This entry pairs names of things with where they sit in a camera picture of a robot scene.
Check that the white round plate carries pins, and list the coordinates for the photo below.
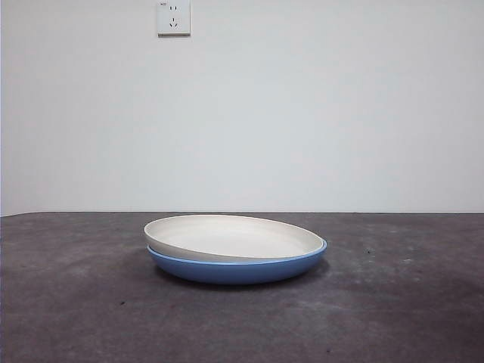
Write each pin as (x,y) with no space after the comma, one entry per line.
(227,238)

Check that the blue round plate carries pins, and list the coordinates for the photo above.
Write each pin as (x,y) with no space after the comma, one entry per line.
(234,272)

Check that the dark grey table mat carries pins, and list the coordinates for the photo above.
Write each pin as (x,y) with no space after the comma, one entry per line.
(242,325)

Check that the white wall socket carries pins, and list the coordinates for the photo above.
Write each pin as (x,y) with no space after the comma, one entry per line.
(174,19)

